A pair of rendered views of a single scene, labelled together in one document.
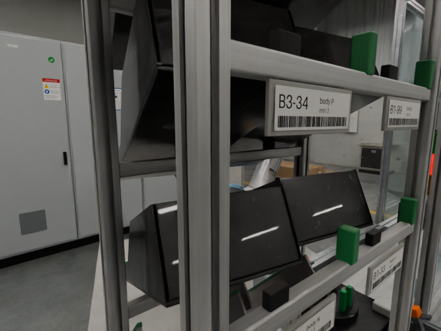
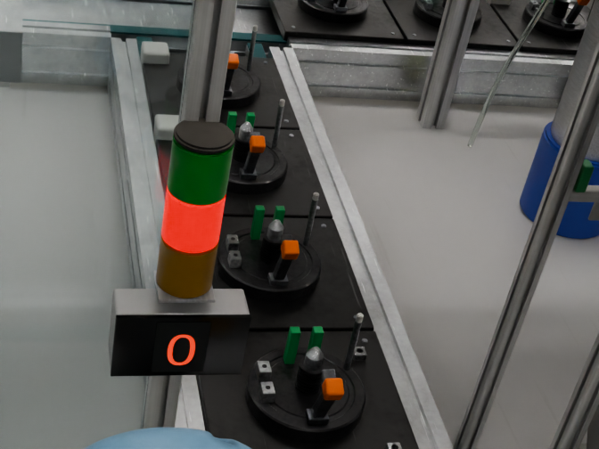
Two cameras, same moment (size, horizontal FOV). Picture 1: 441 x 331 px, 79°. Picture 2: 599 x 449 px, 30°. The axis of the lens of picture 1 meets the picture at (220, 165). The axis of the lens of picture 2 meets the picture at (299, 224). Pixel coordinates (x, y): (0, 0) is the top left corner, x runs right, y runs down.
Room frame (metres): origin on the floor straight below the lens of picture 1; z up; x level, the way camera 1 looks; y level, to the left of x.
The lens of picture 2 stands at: (1.34, -0.15, 1.89)
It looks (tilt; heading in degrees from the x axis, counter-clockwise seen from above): 35 degrees down; 200
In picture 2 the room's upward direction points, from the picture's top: 12 degrees clockwise
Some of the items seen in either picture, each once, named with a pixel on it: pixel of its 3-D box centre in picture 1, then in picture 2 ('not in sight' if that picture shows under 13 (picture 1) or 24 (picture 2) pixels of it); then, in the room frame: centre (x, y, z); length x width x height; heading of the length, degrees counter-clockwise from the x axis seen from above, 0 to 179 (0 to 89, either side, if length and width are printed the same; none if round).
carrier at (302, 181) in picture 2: not in sight; (243, 144); (0.03, -0.74, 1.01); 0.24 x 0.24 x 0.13; 38
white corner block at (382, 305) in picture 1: (385, 309); not in sight; (0.60, -0.41, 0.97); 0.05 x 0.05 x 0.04; 38
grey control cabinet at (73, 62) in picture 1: (101, 146); not in sight; (3.33, 1.49, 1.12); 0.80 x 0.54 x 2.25; 131
